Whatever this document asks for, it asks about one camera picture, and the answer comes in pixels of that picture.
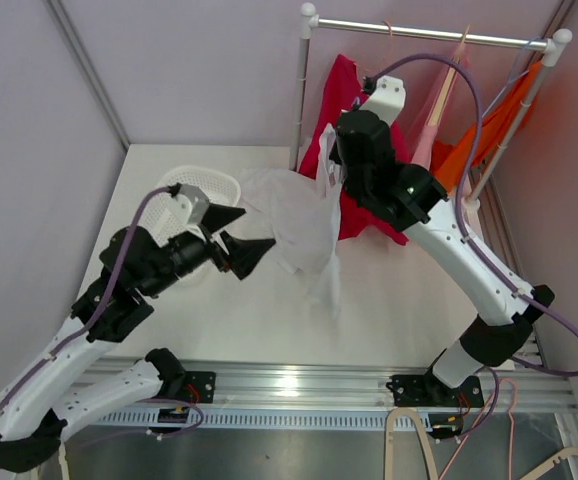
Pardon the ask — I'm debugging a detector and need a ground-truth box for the orange t shirt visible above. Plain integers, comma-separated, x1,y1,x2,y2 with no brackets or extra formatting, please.
430,62,542,193

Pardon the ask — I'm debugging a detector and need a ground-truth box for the white t shirt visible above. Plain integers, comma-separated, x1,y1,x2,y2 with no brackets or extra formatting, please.
238,124,343,318

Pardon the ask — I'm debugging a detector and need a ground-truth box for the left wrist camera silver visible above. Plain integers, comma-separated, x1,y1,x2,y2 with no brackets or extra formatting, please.
167,183,210,227

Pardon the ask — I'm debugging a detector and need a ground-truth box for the blue wire hanger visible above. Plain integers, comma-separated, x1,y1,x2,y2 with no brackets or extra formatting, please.
481,37,539,119

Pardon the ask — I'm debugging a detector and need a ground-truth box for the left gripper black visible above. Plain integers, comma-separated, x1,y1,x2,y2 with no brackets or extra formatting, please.
141,204,275,299

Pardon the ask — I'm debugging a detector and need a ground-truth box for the metal clothes rack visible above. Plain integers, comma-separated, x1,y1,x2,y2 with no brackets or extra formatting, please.
290,1,575,207

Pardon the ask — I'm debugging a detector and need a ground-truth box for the aluminium mounting rail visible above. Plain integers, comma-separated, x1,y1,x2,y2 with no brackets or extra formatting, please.
68,355,578,432

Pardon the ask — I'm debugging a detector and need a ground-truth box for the pink wire hanger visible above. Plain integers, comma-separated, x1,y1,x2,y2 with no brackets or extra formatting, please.
382,20,395,39

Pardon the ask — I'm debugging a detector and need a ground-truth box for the crimson red t shirt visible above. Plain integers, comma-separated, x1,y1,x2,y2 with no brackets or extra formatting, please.
298,55,408,246

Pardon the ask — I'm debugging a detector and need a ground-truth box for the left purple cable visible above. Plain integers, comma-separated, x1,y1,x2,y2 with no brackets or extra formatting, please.
0,186,180,476

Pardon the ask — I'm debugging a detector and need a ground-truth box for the beige hanger bottom right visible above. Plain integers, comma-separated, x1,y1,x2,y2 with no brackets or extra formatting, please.
521,447,578,480

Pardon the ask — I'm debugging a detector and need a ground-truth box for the white perforated plastic basket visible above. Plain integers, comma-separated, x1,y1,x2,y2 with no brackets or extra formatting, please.
143,164,243,290

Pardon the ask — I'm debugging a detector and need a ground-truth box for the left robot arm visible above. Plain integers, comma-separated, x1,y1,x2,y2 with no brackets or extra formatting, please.
0,204,275,473

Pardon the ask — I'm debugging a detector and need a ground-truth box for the pink t shirt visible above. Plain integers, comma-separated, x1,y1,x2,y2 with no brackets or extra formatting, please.
405,64,459,170

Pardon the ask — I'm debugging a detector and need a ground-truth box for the beige hanger on floor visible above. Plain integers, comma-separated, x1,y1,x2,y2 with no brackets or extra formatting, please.
383,408,439,479

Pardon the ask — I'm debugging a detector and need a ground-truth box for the beige wooden hanger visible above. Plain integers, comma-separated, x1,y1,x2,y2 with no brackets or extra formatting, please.
426,24,471,127

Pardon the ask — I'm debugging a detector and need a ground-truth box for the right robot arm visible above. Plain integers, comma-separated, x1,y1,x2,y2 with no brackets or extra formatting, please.
331,76,555,405

